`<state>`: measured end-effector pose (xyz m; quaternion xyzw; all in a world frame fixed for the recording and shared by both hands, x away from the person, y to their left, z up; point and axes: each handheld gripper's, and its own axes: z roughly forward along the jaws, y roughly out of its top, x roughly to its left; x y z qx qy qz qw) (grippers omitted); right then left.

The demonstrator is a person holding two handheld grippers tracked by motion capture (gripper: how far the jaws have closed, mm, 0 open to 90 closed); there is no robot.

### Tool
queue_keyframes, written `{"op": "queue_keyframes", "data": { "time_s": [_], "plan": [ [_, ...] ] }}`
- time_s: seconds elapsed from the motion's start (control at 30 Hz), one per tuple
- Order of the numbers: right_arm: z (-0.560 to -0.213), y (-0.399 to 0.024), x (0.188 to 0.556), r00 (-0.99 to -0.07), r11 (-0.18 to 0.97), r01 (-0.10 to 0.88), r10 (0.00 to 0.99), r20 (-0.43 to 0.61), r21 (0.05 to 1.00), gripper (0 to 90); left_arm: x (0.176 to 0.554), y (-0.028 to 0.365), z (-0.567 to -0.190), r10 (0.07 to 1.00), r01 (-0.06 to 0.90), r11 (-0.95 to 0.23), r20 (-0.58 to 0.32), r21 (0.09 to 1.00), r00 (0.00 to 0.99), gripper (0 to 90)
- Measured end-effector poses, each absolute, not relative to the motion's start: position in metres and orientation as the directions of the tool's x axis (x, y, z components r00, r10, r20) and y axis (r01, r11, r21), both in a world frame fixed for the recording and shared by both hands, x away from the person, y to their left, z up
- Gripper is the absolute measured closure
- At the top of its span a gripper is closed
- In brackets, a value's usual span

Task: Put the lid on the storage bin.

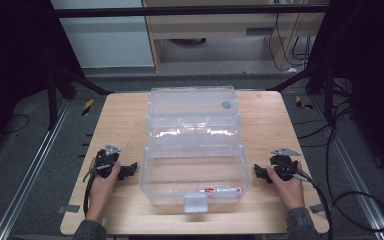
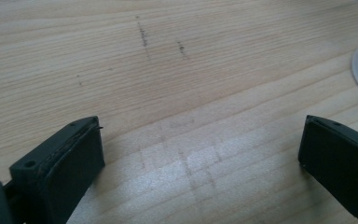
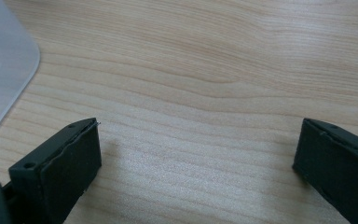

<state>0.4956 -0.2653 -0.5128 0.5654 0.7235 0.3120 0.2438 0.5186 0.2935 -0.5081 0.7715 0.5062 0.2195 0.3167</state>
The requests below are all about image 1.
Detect yellow black striped tape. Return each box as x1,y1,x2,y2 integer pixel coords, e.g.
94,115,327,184
81,98,95,117
294,95,315,111

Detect looped black floor cable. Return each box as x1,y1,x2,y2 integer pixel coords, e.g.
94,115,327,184
293,99,384,233

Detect person's left hand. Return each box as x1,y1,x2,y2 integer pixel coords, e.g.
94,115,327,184
86,158,122,209

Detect white cabinet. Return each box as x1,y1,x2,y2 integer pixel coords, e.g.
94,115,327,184
50,0,156,70

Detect grey tape piece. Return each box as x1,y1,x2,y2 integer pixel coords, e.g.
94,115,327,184
56,203,81,215
309,203,326,215

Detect thin black floor cable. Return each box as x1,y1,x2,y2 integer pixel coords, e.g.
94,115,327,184
0,113,31,136

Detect person's right hand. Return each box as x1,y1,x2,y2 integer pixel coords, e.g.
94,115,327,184
265,161,306,211

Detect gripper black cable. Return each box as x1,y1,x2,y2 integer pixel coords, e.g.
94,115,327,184
291,171,335,240
82,163,113,218

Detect light wooden desk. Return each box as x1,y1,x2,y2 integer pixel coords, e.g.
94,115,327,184
141,0,327,73

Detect metal floor rail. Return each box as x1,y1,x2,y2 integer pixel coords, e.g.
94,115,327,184
312,95,384,240
0,99,72,240

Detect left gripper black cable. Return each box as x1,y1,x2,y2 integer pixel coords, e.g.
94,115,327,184
82,163,113,218

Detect black curtain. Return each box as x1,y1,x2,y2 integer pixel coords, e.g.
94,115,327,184
307,0,384,186
0,0,85,164

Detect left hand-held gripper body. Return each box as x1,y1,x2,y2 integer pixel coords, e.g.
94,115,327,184
94,143,122,179

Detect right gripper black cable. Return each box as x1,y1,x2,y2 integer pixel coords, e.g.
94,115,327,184
291,171,335,240

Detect black metal stand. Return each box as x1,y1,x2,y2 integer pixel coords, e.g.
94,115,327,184
45,61,114,132
265,64,336,122

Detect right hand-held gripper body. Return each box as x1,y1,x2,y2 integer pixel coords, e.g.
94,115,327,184
268,147,302,182

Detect clear plastic storage box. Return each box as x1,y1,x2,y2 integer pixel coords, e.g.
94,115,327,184
139,85,252,214

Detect hanging black cables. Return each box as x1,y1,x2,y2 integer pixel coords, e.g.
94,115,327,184
267,12,315,73

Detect black horizontal bar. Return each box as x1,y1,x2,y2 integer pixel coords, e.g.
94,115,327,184
53,4,332,19

